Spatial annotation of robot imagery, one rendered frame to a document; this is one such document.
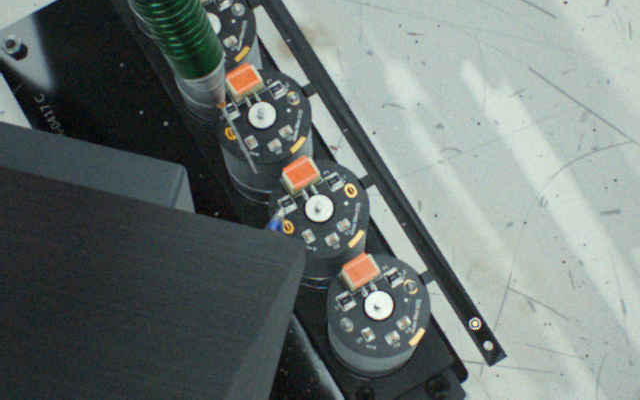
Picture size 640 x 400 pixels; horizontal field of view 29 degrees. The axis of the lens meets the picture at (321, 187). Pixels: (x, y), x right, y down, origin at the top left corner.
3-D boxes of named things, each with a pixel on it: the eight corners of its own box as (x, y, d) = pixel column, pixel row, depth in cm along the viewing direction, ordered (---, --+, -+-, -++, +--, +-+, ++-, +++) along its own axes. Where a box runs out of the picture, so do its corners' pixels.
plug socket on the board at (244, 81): (241, 112, 31) (239, 104, 30) (224, 85, 31) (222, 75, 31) (269, 97, 31) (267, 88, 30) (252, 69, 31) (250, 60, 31)
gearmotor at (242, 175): (256, 226, 35) (243, 179, 30) (214, 156, 36) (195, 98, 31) (329, 184, 36) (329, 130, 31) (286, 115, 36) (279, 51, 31)
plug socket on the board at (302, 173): (298, 205, 30) (297, 198, 30) (280, 176, 31) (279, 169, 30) (326, 189, 30) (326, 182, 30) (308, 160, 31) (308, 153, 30)
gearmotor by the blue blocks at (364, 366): (357, 396, 34) (361, 375, 29) (312, 320, 35) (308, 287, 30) (432, 350, 34) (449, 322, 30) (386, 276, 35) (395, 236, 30)
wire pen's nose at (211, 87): (224, 68, 26) (203, 25, 25) (254, 98, 25) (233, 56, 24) (183, 99, 26) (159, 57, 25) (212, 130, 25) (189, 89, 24)
